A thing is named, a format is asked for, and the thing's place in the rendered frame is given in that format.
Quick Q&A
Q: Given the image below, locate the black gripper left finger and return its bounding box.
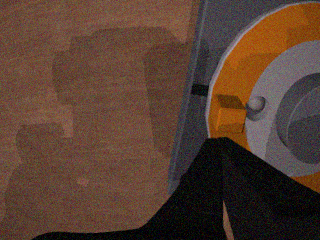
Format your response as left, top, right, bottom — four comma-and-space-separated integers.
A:
32, 139, 227, 240

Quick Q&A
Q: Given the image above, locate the orange and grey round plate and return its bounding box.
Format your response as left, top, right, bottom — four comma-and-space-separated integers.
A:
204, 0, 320, 192

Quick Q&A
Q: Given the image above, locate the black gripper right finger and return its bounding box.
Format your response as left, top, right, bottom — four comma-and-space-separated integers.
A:
217, 137, 320, 240

